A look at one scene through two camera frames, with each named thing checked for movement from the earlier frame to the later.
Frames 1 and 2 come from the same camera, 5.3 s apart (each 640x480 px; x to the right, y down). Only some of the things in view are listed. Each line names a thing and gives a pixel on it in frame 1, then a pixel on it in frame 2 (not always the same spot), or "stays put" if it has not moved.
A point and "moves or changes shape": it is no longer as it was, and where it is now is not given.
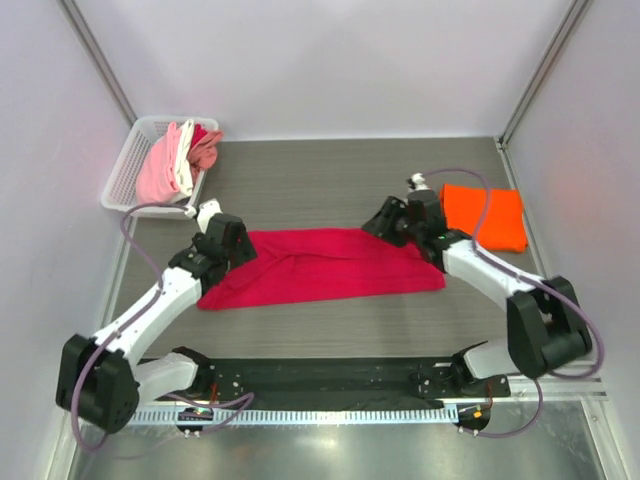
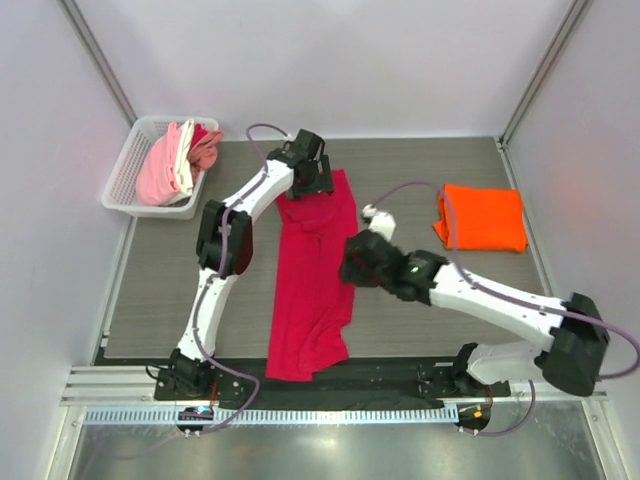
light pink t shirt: x=159 y=179 stays put
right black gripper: x=382 y=223 to x=349 y=273
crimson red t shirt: x=296 y=264 moves or changes shape
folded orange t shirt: x=503 y=229 stays put
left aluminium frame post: x=104 y=72 stays put
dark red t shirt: x=199 y=132 stays put
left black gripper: x=244 y=250 to x=322 y=182
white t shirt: x=184 y=172 stays put
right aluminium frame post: x=560 y=38 stays put
